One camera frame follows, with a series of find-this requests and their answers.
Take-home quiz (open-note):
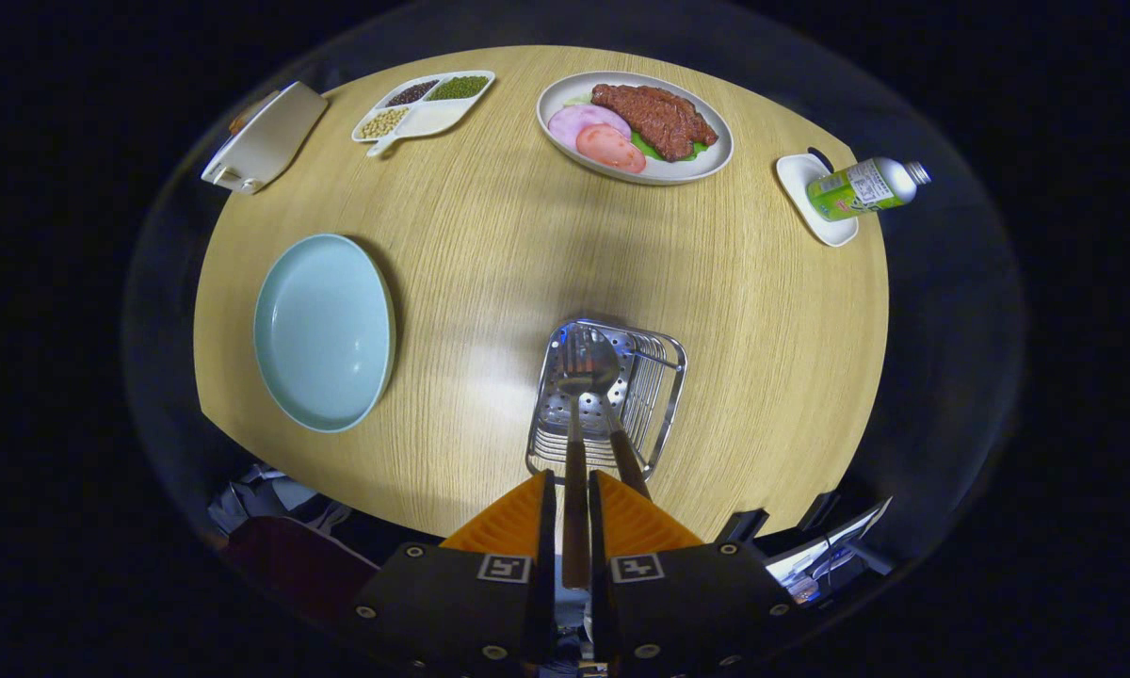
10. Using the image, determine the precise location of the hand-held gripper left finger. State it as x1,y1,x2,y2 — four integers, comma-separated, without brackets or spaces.
350,469,558,678

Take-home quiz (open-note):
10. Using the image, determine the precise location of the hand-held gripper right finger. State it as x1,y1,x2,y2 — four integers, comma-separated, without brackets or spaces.
589,469,799,678

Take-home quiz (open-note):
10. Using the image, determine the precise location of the fork with brown handle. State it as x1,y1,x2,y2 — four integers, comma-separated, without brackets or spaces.
556,325,592,591

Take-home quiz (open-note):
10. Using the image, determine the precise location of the spoon with brown handle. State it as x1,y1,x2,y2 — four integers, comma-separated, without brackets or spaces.
574,328,653,502

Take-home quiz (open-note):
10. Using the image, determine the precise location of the dark red seat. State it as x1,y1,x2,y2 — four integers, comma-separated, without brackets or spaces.
221,516,382,627

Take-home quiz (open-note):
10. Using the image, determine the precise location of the pile of white plastic bags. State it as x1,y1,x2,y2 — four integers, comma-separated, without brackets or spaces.
207,461,354,533

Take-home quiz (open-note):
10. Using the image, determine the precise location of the light blue plate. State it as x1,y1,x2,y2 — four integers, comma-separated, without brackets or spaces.
252,234,397,434

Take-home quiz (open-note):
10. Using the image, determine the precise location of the red ham slice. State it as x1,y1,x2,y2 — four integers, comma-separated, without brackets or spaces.
575,123,648,174

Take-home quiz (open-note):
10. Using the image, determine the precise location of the green lettuce leaf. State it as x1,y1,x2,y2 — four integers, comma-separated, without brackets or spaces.
629,130,709,163

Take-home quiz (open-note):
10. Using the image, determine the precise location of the white square coaster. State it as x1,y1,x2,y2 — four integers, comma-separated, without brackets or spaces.
776,153,860,248

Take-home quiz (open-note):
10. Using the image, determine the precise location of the pale pink ham slice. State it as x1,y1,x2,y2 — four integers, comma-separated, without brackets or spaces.
547,104,632,152

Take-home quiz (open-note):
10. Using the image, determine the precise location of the white divided dish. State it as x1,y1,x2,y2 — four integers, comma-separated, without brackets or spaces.
351,70,496,157

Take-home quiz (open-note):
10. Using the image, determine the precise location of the brown steak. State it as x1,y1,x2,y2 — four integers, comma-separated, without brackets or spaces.
590,83,719,162

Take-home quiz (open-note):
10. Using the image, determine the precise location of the silver bottle with green label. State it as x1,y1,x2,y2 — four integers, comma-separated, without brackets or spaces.
806,157,932,222

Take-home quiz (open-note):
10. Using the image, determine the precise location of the white oval plate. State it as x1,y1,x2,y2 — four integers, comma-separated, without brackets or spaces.
536,71,735,186

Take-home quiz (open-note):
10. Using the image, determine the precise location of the pile of yellow soybeans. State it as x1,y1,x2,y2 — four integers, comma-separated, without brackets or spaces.
358,106,410,139

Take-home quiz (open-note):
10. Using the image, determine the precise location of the pile of green beans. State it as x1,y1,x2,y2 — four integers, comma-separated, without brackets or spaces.
427,75,490,101

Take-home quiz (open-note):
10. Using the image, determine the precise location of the cream white toaster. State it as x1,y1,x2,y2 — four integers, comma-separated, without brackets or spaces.
201,81,330,196

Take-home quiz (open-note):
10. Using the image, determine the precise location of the brown toast slice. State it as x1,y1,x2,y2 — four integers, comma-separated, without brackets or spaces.
228,90,282,135

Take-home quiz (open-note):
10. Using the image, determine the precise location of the metal wire basket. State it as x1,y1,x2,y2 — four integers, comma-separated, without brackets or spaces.
525,318,688,486

